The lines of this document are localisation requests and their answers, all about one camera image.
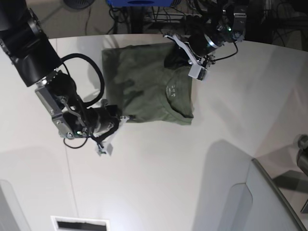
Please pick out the black table leg post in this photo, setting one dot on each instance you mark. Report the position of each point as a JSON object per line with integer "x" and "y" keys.
{"x": 136, "y": 19}

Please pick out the black round fan base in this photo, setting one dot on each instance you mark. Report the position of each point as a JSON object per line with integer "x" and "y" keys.
{"x": 78, "y": 4}

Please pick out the blue plastic bin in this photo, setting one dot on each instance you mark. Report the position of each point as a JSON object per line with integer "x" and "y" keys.
{"x": 140, "y": 3}

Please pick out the grey metal stand right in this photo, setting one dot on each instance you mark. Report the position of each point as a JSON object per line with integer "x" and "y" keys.
{"x": 271, "y": 210}

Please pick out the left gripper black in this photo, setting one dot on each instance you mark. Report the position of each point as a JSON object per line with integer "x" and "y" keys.
{"x": 200, "y": 43}

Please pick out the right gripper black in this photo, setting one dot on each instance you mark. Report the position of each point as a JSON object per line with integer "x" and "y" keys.
{"x": 103, "y": 121}

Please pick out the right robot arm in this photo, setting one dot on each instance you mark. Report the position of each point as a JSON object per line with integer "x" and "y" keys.
{"x": 36, "y": 61}

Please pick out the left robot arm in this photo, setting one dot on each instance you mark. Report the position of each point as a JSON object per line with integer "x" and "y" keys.
{"x": 217, "y": 23}

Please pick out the green t-shirt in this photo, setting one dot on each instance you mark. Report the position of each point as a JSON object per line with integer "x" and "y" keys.
{"x": 139, "y": 83}

